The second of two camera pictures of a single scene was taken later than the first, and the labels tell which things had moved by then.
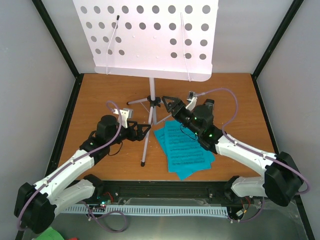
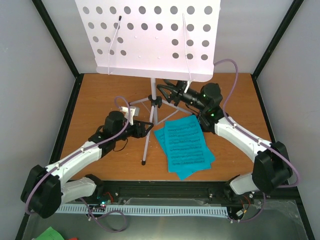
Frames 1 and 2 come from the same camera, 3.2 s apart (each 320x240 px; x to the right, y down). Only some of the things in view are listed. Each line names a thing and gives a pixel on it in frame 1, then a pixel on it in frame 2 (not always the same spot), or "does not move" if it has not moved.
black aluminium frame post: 59,41 does not move
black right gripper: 177,103 → 175,94
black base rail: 216,192 does not move
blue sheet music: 185,152 does not move
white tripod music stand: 176,40 does not move
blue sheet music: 185,151 → 160,134
